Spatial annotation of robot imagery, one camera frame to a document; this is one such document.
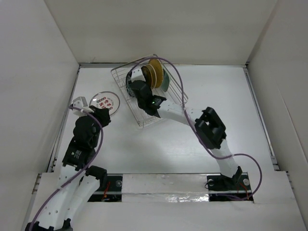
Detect white plate with red characters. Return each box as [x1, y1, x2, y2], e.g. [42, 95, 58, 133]
[90, 91, 120, 116]

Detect light green rectangular tray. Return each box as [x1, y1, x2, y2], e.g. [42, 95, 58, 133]
[160, 69, 170, 92]

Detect yellow brown patterned plate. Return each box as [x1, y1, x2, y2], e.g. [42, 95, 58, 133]
[141, 66, 152, 86]

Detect cream plate with brown flowers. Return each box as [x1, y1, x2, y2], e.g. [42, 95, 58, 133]
[148, 64, 156, 89]

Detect blue green patterned plate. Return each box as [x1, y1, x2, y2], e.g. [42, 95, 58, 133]
[125, 71, 135, 98]

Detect bamboo pattern round plate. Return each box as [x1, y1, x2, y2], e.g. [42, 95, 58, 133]
[149, 59, 164, 89]

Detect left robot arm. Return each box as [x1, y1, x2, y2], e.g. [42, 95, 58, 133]
[25, 106, 111, 231]

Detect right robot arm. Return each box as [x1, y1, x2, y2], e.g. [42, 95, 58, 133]
[128, 80, 242, 191]

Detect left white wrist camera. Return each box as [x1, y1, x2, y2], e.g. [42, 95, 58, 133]
[69, 96, 94, 117]

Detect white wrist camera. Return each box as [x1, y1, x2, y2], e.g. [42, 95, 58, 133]
[69, 96, 94, 117]
[130, 67, 145, 82]

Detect wire dish rack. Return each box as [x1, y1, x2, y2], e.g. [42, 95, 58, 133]
[111, 54, 188, 128]

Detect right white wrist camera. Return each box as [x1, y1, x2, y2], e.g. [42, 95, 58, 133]
[130, 67, 145, 82]

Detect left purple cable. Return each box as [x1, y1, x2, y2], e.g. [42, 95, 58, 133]
[26, 105, 104, 229]

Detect purple cable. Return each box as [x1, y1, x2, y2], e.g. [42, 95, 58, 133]
[26, 105, 104, 229]
[126, 56, 262, 201]

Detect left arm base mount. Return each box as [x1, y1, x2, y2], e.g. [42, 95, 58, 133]
[88, 174, 123, 202]

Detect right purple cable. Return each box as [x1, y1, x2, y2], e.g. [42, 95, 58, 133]
[126, 56, 262, 201]

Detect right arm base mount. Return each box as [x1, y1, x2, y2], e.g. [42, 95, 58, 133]
[205, 173, 253, 202]

